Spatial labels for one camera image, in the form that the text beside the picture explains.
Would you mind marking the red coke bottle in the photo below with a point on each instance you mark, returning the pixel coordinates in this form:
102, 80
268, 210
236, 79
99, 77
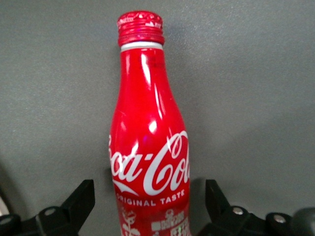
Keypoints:
147, 110

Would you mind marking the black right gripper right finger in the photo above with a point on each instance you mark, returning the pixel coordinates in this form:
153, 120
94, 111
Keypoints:
219, 209

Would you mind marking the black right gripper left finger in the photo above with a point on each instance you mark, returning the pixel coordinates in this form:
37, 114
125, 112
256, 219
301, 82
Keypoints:
73, 209

